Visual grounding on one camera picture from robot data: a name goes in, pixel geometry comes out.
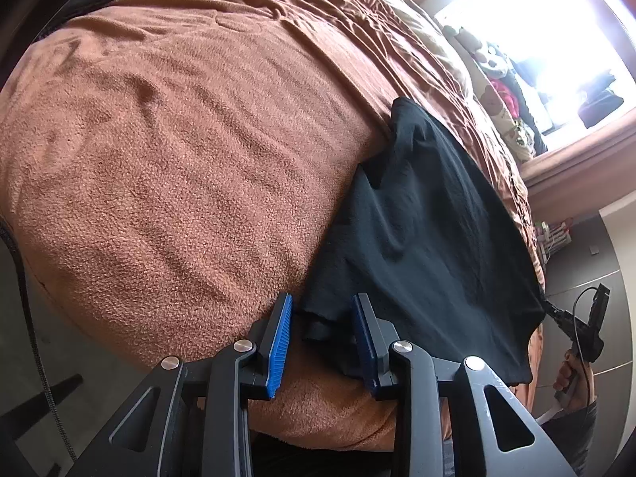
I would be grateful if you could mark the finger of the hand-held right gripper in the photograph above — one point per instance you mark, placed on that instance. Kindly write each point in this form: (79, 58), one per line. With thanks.
(559, 317)

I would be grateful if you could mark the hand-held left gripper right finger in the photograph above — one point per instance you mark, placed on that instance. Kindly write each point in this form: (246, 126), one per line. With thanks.
(362, 343)

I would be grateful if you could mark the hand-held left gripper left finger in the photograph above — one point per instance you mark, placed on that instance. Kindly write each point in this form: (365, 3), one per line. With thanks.
(278, 348)

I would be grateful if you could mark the black pants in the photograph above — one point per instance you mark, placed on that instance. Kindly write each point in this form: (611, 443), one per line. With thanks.
(422, 238)

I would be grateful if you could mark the person's right forearm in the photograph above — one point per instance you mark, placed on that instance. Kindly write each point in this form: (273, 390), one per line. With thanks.
(576, 437)

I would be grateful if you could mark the person's right hand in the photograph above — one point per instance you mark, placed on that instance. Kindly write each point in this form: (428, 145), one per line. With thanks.
(564, 377)

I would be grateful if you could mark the striped paper bag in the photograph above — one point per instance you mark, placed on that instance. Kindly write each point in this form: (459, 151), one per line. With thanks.
(554, 238)

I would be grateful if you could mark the brown fleece blanket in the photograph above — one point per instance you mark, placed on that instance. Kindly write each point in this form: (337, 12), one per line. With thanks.
(174, 159)

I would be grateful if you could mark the printed beige cushion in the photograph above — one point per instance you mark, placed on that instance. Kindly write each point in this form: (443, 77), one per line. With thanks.
(497, 109)

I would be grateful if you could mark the dark hanging garment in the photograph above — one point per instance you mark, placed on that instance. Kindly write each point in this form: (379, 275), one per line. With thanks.
(601, 104)

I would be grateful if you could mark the pile of clothes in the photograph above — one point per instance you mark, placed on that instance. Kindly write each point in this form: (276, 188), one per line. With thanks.
(512, 104)

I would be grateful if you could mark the bright window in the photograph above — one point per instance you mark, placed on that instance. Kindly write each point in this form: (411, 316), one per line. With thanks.
(546, 35)

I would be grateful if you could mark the grey plush toy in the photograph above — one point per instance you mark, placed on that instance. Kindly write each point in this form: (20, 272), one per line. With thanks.
(459, 35)

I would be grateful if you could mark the beige quilt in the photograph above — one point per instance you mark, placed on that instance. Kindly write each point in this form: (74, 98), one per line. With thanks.
(422, 35)

